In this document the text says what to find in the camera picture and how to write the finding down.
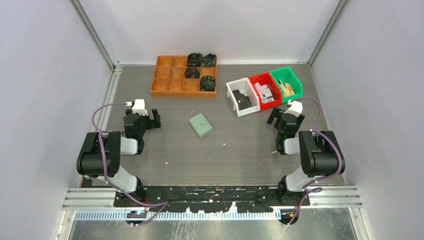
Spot black rolled item front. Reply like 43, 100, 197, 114
199, 75, 216, 92

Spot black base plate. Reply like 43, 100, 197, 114
135, 184, 310, 214

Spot black rolled item back right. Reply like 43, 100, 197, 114
201, 53, 217, 68

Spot black rolled item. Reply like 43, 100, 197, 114
184, 67, 200, 79
186, 52, 203, 68
201, 53, 217, 68
199, 75, 216, 92

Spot orange compartment tray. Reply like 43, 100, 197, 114
149, 55, 218, 98

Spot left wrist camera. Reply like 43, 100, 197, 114
131, 99, 149, 116

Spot white items in red bin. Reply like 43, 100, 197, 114
254, 82, 275, 104

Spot tan items in green bin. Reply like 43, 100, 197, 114
277, 80, 295, 98

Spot white bin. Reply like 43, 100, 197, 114
225, 77, 261, 117

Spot black rolled item middle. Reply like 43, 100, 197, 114
184, 67, 200, 79

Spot green bin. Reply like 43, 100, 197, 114
269, 66, 304, 104

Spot black item in white bin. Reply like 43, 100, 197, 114
232, 89, 253, 111

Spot black rolled item back left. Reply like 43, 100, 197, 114
186, 52, 203, 68

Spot red bin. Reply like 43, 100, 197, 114
248, 72, 283, 110

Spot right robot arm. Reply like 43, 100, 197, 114
266, 107, 346, 206

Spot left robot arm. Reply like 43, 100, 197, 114
76, 108, 161, 207

